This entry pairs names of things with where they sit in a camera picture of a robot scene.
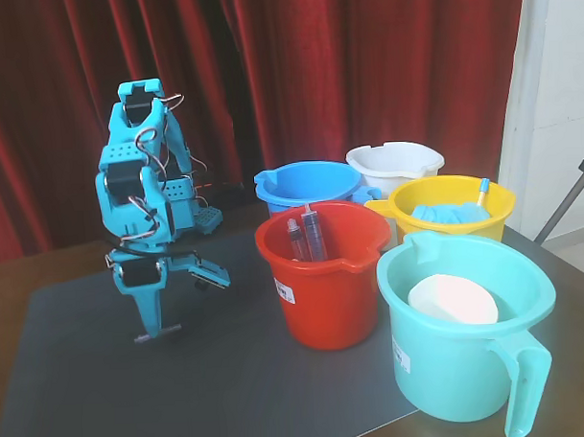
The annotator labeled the white plastic bucket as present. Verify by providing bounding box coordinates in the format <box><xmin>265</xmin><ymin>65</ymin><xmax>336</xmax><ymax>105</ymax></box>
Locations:
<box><xmin>345</xmin><ymin>139</ymin><xmax>448</xmax><ymax>198</ymax></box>

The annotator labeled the dark grey table mat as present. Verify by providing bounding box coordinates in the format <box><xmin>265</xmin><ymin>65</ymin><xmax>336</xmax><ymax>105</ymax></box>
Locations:
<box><xmin>0</xmin><ymin>225</ymin><xmax>422</xmax><ymax>437</ymax></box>

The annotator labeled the white barcode sticker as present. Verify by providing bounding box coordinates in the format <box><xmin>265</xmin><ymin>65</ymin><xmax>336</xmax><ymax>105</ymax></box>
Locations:
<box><xmin>273</xmin><ymin>277</ymin><xmax>296</xmax><ymax>307</ymax></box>
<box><xmin>391</xmin><ymin>336</ymin><xmax>412</xmax><ymax>375</ymax></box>

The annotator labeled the blue yellow capped tube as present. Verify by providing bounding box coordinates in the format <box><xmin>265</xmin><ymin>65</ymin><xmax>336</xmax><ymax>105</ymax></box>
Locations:
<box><xmin>475</xmin><ymin>177</ymin><xmax>492</xmax><ymax>208</ymax></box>

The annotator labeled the teal wrist camera module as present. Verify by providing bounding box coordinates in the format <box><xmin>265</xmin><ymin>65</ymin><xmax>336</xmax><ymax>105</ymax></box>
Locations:
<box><xmin>187</xmin><ymin>257</ymin><xmax>231</xmax><ymax>293</ymax></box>

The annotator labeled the turquoise plastic bucket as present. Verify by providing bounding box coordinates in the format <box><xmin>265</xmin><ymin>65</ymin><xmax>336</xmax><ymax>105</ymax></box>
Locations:
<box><xmin>374</xmin><ymin>226</ymin><xmax>563</xmax><ymax>437</ymax></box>

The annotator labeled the yellow plastic bucket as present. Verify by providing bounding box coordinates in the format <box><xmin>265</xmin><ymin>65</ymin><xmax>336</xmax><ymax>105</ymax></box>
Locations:
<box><xmin>363</xmin><ymin>172</ymin><xmax>518</xmax><ymax>248</ymax></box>

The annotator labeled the blue plastic bucket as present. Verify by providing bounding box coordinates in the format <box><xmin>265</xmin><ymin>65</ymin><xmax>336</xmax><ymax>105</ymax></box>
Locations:
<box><xmin>252</xmin><ymin>158</ymin><xmax>384</xmax><ymax>219</ymax></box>

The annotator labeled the large clear syringe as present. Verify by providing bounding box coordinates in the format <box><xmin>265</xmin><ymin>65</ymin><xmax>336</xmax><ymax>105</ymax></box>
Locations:
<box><xmin>301</xmin><ymin>203</ymin><xmax>329</xmax><ymax>264</ymax></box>

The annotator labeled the dark red curtain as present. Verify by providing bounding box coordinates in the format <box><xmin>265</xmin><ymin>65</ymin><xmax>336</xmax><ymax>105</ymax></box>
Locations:
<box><xmin>0</xmin><ymin>0</ymin><xmax>534</xmax><ymax>266</ymax></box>

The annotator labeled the teal gripper black motor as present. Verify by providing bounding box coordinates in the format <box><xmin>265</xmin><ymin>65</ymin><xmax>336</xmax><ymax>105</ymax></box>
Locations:
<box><xmin>104</xmin><ymin>243</ymin><xmax>202</xmax><ymax>340</ymax></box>

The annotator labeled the red plastic bucket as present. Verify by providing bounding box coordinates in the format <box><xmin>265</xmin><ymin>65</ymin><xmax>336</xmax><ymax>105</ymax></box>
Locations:
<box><xmin>252</xmin><ymin>198</ymin><xmax>396</xmax><ymax>354</ymax></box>

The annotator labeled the small clear syringe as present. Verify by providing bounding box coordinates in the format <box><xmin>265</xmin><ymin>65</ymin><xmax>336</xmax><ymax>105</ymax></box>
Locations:
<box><xmin>285</xmin><ymin>218</ymin><xmax>307</xmax><ymax>263</ymax></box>

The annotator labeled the tripod leg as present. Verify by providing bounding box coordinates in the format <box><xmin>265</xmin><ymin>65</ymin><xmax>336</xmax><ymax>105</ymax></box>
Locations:
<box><xmin>530</xmin><ymin>150</ymin><xmax>584</xmax><ymax>244</ymax></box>

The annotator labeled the crumpled blue glove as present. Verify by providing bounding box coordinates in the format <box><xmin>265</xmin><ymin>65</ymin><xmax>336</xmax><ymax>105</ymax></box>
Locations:
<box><xmin>409</xmin><ymin>200</ymin><xmax>495</xmax><ymax>227</ymax></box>

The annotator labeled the white round bowl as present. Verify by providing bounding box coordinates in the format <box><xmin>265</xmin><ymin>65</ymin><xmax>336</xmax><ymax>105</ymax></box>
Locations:
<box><xmin>407</xmin><ymin>271</ymin><xmax>500</xmax><ymax>328</ymax></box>

